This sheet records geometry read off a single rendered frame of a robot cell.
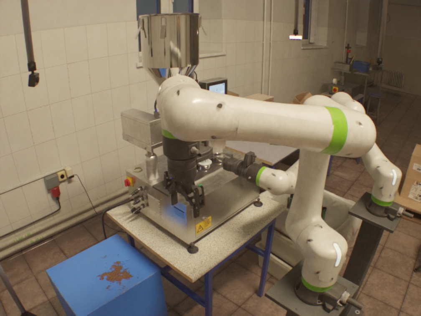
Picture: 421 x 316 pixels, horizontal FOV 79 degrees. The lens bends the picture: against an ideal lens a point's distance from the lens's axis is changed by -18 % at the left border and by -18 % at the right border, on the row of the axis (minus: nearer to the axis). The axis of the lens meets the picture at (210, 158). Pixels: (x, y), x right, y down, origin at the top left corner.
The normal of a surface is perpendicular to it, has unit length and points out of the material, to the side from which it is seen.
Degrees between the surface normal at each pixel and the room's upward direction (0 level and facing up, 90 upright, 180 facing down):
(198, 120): 89
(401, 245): 0
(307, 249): 87
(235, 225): 0
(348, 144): 99
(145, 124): 90
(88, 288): 0
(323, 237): 9
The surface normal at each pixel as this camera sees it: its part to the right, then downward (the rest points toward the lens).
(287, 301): 0.00, -0.90
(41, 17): 0.73, 0.29
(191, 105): 0.06, -0.12
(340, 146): 0.14, 0.64
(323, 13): -0.68, 0.32
